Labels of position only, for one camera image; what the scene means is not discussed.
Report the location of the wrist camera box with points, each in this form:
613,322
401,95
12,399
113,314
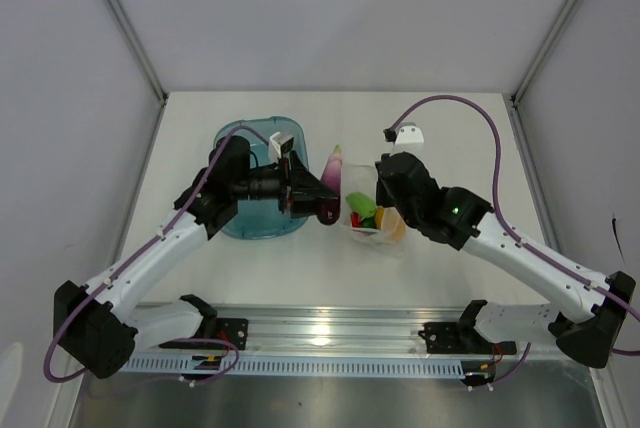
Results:
404,136
280,145

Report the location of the clear zip top bag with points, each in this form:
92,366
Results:
362,178

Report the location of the purple eggplant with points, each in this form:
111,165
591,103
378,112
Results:
332,177

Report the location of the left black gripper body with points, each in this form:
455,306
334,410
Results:
272,185

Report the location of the red chili pepper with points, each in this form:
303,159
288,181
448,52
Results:
355,220

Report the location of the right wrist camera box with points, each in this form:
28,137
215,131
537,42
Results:
404,136

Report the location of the left aluminium frame post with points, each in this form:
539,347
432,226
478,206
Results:
122,20

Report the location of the yellow orange fruit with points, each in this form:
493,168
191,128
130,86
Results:
390,225

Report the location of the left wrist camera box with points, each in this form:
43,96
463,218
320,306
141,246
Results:
280,145

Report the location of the green bell pepper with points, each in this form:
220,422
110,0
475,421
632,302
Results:
368,223

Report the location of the white slotted cable duct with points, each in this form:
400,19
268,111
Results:
267,365

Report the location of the blue plastic tray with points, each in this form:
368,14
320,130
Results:
262,219

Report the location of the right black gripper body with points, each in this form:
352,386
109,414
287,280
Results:
384,199

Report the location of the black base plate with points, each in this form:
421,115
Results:
230,330
445,338

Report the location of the right aluminium frame post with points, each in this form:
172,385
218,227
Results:
560,23

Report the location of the light green chayote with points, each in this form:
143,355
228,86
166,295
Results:
361,204

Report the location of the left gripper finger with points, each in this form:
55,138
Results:
311,206
303,183

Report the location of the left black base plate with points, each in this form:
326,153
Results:
230,330

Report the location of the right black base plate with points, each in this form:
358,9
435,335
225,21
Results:
445,338

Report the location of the aluminium frame post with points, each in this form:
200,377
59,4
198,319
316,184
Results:
122,20
560,23

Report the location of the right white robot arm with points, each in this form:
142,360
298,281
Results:
583,311

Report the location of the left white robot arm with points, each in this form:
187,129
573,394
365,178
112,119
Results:
100,323

